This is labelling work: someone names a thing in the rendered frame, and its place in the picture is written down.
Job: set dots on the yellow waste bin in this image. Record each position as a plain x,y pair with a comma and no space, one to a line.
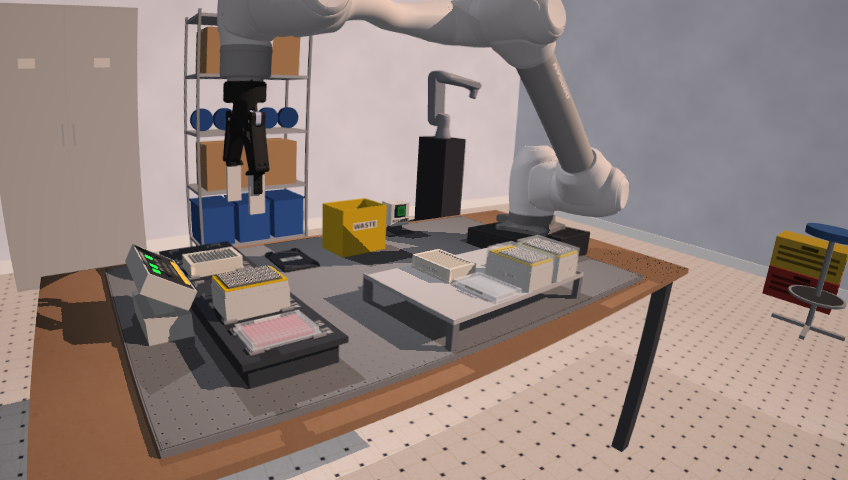
352,232

